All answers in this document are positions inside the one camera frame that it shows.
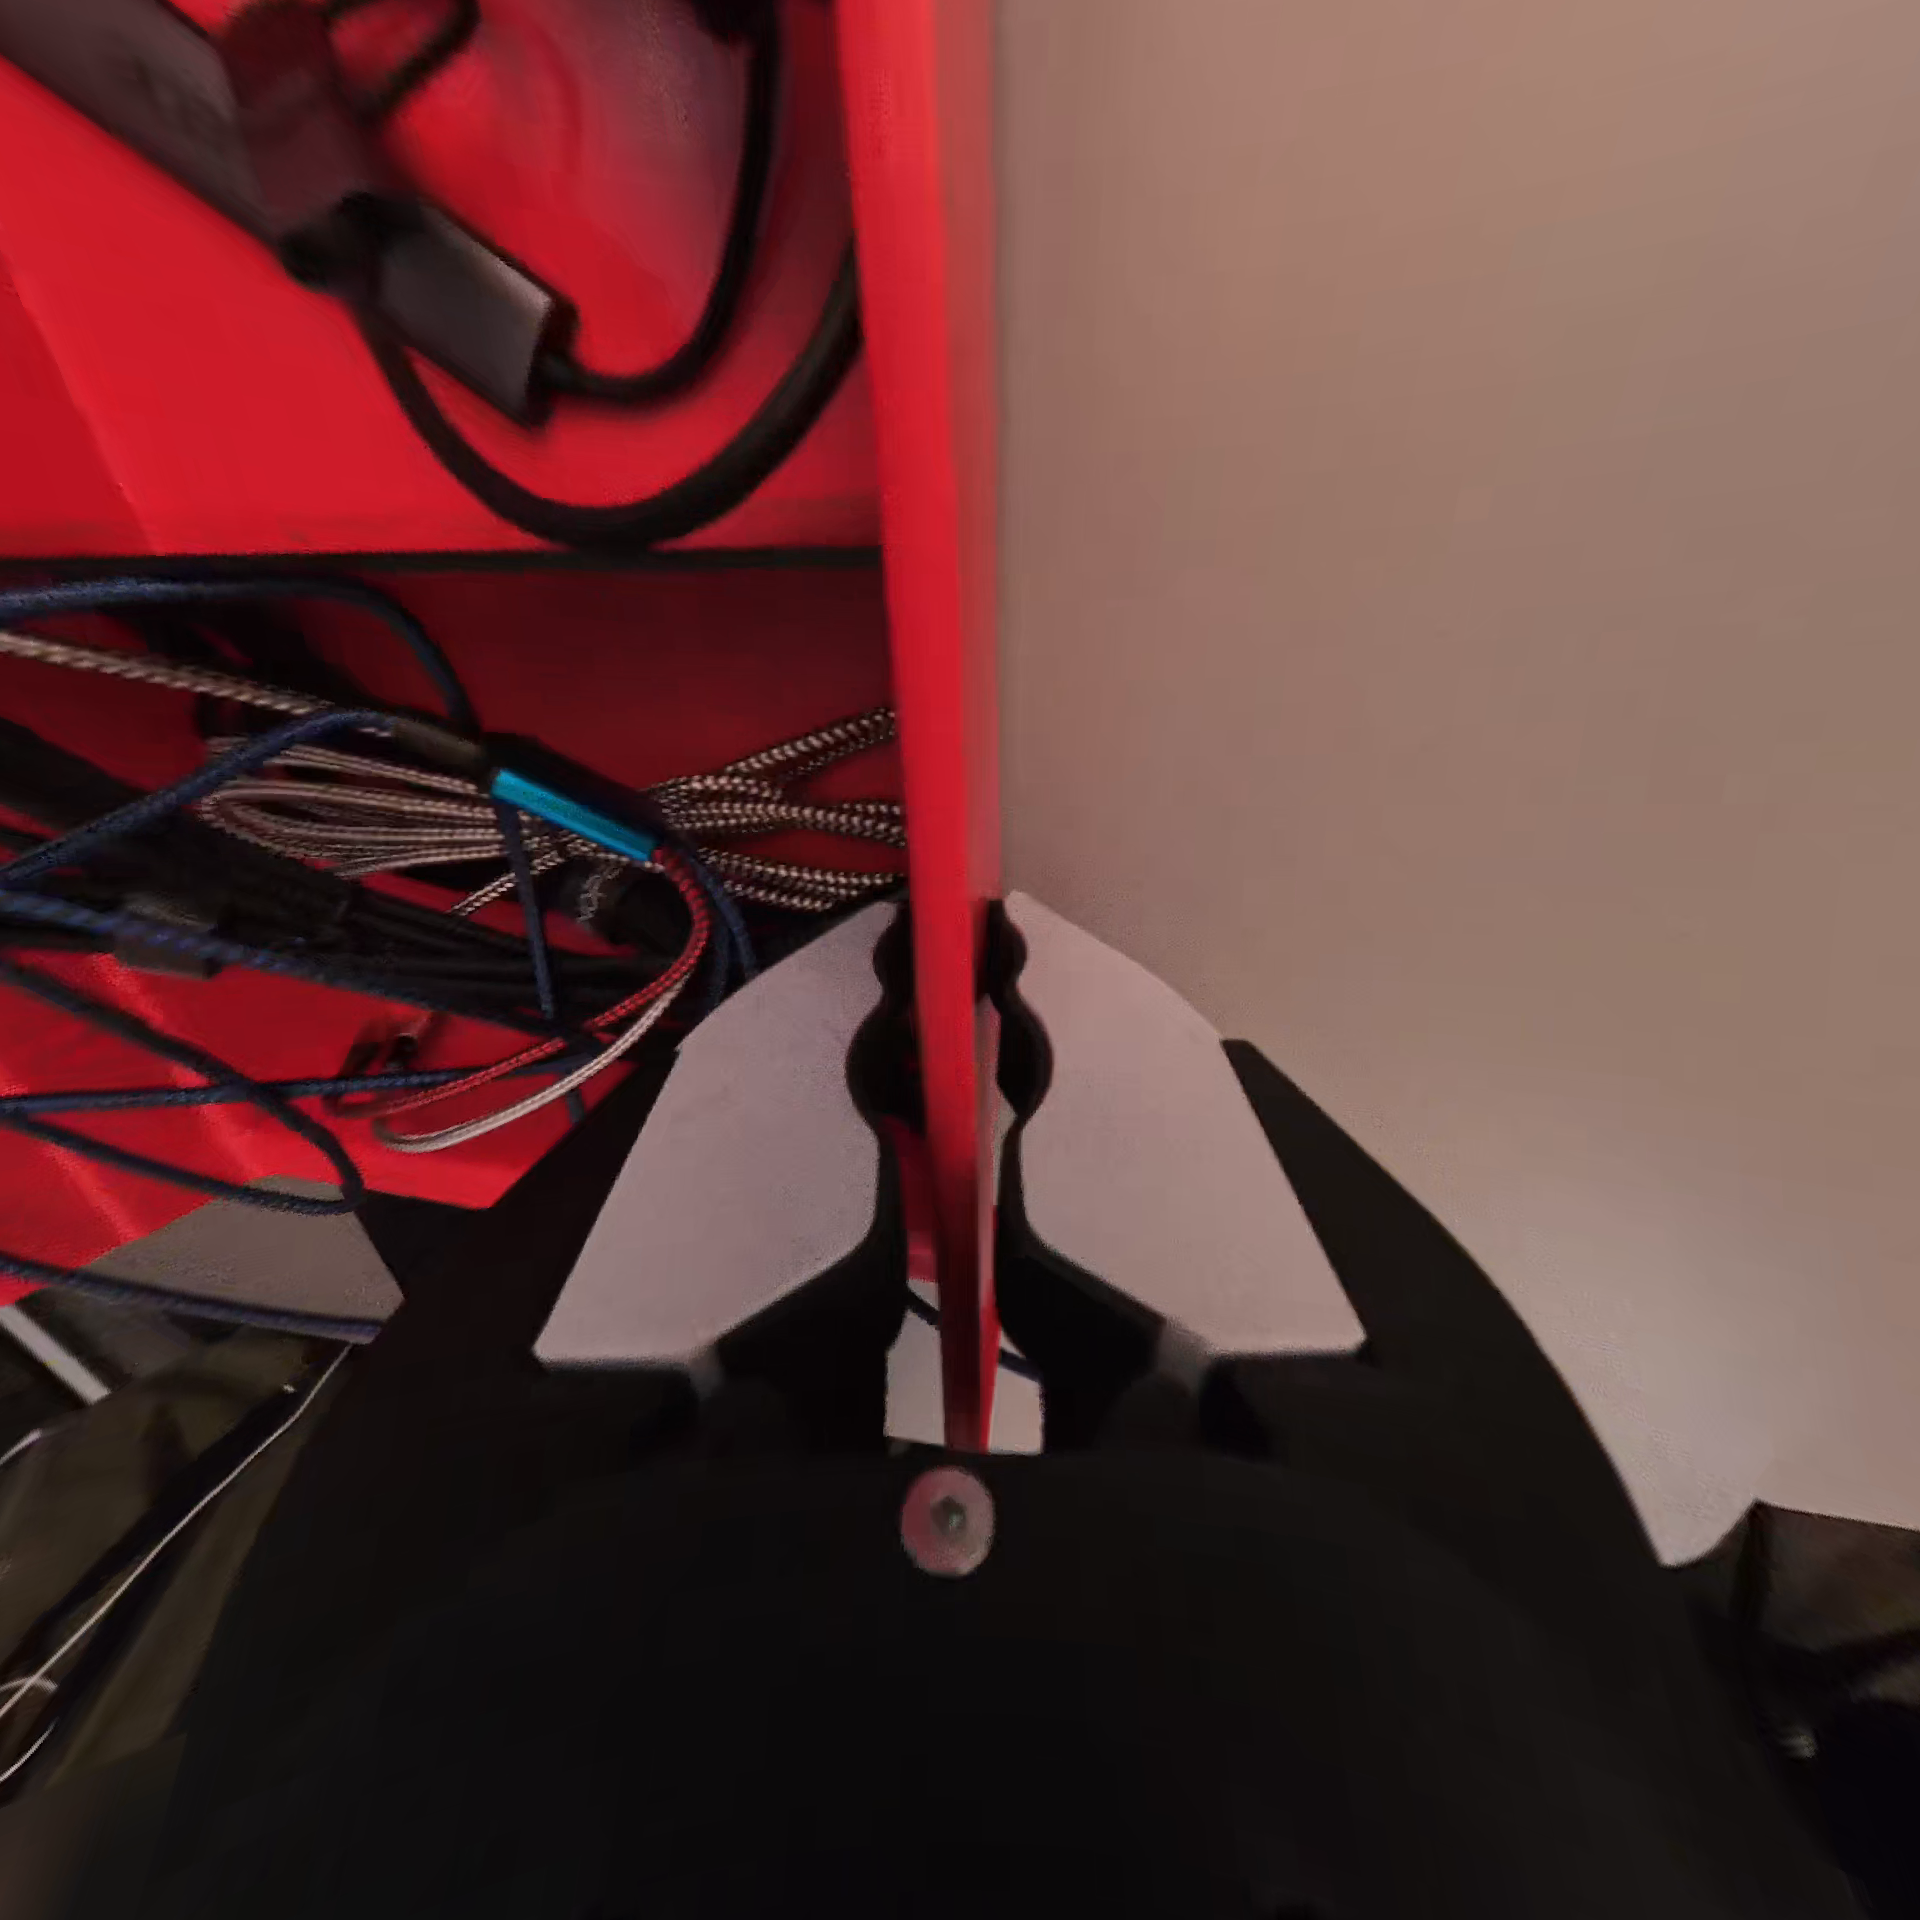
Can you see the red plastic bin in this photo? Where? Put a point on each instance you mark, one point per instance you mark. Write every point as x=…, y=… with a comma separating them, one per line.
x=180, y=390

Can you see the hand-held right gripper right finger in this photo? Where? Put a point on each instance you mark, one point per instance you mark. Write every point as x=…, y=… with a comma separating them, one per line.
x=1155, y=1171

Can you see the grey usb hub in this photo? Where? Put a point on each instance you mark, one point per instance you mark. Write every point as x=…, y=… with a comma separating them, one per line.
x=480, y=315

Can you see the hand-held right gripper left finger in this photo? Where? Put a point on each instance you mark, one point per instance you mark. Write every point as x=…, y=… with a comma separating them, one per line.
x=735, y=1171

